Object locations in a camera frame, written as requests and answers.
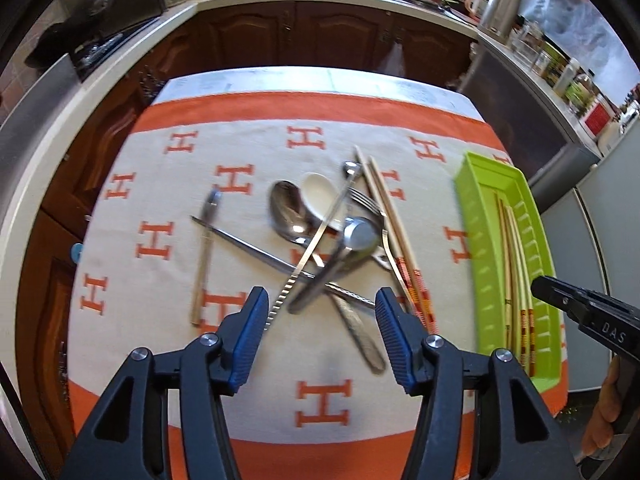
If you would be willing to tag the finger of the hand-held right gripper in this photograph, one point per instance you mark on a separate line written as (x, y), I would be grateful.
(555, 292)

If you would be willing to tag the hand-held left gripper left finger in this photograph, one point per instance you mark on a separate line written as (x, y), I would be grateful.
(247, 340)

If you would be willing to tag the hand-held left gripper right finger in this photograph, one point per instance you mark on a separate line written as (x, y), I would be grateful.
(395, 345)

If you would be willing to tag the green plastic tray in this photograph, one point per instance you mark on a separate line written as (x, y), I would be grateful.
(480, 260)

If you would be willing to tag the metal chopstick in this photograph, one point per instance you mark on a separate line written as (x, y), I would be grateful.
(230, 236)
(260, 252)

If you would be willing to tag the steel fork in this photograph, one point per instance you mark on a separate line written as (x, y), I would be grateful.
(365, 202)

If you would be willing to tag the cream chopstick red striped end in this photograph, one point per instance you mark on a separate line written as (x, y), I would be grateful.
(515, 280)
(524, 290)
(382, 187)
(370, 185)

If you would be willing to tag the person's right hand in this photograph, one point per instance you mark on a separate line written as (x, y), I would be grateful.
(600, 420)

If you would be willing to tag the grey refrigerator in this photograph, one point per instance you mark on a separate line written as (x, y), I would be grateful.
(595, 260)

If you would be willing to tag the brown wooden chopstick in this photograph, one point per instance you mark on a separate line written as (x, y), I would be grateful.
(504, 270)

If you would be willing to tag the orange white printed tablecloth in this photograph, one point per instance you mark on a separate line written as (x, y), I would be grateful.
(160, 290)

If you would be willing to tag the long thin steel spoon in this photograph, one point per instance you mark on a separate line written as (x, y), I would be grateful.
(324, 225)

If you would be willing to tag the white ceramic spoon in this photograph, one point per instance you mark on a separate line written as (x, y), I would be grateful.
(320, 190)

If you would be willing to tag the grey metal cupboard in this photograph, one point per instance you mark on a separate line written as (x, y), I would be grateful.
(525, 125)

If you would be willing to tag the red white box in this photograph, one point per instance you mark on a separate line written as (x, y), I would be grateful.
(597, 117)

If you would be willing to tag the row of bottles and jars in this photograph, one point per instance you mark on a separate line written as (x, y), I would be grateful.
(565, 75)

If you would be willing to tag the steel kettle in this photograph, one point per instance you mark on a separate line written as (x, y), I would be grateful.
(495, 7)

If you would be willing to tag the pink jug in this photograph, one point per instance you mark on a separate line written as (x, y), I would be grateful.
(472, 2)

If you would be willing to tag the brown wooden kitchen cabinets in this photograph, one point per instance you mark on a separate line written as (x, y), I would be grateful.
(325, 35)

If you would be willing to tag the black gas stove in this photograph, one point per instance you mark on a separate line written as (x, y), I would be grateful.
(95, 50)

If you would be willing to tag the white kitchen countertop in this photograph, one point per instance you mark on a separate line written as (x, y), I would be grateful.
(165, 20)

